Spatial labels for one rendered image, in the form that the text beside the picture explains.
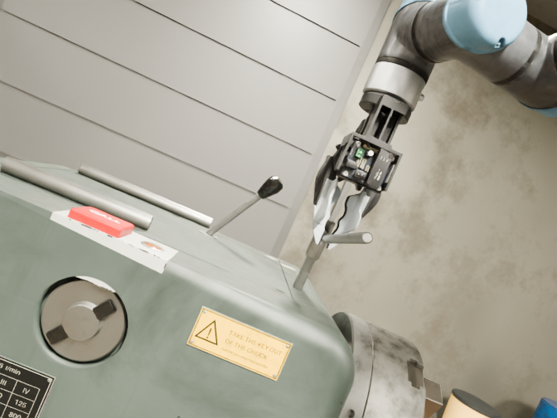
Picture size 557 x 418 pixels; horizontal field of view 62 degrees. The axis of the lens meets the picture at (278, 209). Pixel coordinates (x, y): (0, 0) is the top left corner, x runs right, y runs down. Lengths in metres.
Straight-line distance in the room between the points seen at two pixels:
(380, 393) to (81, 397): 0.40
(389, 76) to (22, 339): 0.53
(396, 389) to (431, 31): 0.49
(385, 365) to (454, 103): 3.51
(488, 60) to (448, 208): 3.52
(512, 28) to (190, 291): 0.45
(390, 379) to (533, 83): 0.44
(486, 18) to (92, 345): 0.55
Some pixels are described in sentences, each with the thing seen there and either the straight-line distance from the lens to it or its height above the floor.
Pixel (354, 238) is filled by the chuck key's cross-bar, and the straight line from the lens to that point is 0.49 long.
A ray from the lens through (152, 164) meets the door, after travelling 3.55.
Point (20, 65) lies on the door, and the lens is 3.82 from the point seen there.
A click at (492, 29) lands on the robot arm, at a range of 0.57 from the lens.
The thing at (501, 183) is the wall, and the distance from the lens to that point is 4.34.
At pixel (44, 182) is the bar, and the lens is 0.68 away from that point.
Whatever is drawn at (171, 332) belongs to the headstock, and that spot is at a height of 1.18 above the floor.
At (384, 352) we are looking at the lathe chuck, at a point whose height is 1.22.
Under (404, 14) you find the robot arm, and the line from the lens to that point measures 0.68.
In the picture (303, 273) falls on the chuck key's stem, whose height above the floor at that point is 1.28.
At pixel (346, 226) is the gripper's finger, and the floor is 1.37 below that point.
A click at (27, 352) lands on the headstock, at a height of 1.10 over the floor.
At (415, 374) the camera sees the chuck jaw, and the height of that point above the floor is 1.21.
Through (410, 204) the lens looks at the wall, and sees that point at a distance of 3.95.
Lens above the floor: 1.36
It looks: 1 degrees down
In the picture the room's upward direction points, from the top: 24 degrees clockwise
